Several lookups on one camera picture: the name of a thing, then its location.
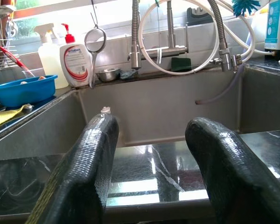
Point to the dark green sponge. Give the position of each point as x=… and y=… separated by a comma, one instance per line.
x=180, y=64

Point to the small grey metal piece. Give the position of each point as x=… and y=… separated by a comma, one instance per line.
x=29, y=107

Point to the small steel bowl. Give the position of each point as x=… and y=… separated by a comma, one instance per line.
x=108, y=74

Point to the clear plastic bottle white cap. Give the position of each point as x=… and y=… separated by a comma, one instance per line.
x=105, y=110

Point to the metal mesh strainer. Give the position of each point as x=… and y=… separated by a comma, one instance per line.
x=95, y=39

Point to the clear plastic measuring cup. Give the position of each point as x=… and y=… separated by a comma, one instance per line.
x=38, y=72

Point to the white soap bottle red pump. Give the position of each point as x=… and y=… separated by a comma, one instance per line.
x=74, y=63

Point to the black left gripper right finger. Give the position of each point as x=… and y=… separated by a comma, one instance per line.
x=235, y=177

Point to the white water purifier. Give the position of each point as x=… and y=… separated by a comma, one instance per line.
x=276, y=25

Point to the blue plastic basin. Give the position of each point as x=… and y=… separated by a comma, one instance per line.
x=25, y=92

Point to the stainless steel sink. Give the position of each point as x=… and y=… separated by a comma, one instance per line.
x=165, y=98

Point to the orange food piece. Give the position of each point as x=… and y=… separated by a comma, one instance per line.
x=42, y=78
x=23, y=82

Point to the steel diverter valve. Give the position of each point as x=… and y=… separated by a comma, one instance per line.
x=226, y=60

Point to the steel kitchen faucet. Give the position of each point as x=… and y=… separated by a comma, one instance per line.
x=136, y=58

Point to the green plastic clip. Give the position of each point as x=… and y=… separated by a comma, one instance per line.
x=157, y=2

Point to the black knife sharpener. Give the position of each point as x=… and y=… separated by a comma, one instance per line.
x=198, y=17

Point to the yellow cleaning cloth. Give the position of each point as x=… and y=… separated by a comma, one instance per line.
x=2, y=117

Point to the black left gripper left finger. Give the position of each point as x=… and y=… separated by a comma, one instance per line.
x=81, y=177

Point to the clear thin tube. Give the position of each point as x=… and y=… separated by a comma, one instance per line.
x=212, y=100

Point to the steel ladle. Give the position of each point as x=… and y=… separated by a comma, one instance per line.
x=4, y=9

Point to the white spray bottle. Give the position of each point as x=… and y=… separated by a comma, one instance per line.
x=49, y=58

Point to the teal bottle brush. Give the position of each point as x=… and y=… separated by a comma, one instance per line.
x=245, y=5

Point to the blue green scouring pad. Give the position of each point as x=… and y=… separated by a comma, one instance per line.
x=128, y=74

